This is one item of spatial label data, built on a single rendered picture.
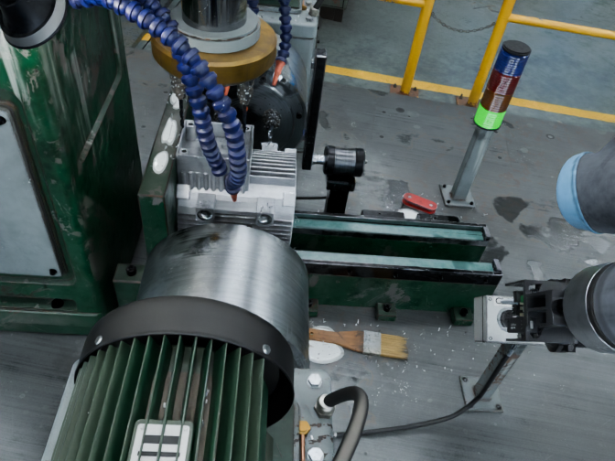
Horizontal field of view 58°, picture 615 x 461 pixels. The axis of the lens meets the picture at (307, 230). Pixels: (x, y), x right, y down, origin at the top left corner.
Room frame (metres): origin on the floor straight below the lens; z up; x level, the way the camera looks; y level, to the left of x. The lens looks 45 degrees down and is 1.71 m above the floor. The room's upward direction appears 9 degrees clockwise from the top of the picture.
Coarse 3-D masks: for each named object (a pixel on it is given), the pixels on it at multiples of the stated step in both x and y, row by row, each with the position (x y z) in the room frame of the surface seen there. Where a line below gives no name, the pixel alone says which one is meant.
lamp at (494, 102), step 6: (486, 90) 1.10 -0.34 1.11; (486, 96) 1.09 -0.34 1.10; (492, 96) 1.08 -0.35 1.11; (498, 96) 1.08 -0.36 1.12; (504, 96) 1.08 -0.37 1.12; (510, 96) 1.09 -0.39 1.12; (480, 102) 1.11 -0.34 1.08; (486, 102) 1.09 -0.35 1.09; (492, 102) 1.08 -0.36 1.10; (498, 102) 1.08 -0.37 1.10; (504, 102) 1.08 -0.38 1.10; (486, 108) 1.09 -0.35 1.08; (492, 108) 1.08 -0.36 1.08; (498, 108) 1.08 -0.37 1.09; (504, 108) 1.08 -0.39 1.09
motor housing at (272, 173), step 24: (264, 168) 0.74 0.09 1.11; (288, 168) 0.75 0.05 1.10; (192, 192) 0.69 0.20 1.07; (216, 192) 0.69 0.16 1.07; (240, 192) 0.70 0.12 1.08; (264, 192) 0.71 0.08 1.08; (192, 216) 0.66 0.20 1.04; (216, 216) 0.66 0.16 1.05; (240, 216) 0.67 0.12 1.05; (288, 216) 0.68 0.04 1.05; (288, 240) 0.67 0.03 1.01
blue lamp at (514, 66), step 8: (504, 56) 1.09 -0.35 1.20; (512, 56) 1.08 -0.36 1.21; (528, 56) 1.09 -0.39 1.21; (496, 64) 1.10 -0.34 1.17; (504, 64) 1.08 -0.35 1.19; (512, 64) 1.08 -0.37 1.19; (520, 64) 1.08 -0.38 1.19; (504, 72) 1.08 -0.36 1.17; (512, 72) 1.08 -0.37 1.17; (520, 72) 1.09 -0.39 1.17
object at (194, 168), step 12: (192, 120) 0.79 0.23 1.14; (192, 132) 0.77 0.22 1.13; (216, 132) 0.79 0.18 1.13; (252, 132) 0.78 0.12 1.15; (180, 144) 0.72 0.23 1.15; (192, 144) 0.76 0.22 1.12; (252, 144) 0.75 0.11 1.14; (180, 156) 0.69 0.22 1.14; (192, 156) 0.69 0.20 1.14; (204, 156) 0.70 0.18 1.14; (228, 156) 0.73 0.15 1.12; (180, 168) 0.69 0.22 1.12; (192, 168) 0.69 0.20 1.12; (204, 168) 0.69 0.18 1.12; (228, 168) 0.70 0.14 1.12; (180, 180) 0.69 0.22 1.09; (192, 180) 0.69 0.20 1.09; (204, 180) 0.69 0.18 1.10; (216, 180) 0.70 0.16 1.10
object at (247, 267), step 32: (224, 224) 0.53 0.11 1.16; (160, 256) 0.49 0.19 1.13; (192, 256) 0.47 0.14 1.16; (224, 256) 0.47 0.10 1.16; (256, 256) 0.49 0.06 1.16; (288, 256) 0.52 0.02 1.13; (160, 288) 0.43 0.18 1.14; (192, 288) 0.42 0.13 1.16; (224, 288) 0.42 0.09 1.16; (256, 288) 0.44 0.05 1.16; (288, 288) 0.47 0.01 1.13; (288, 320) 0.42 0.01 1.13
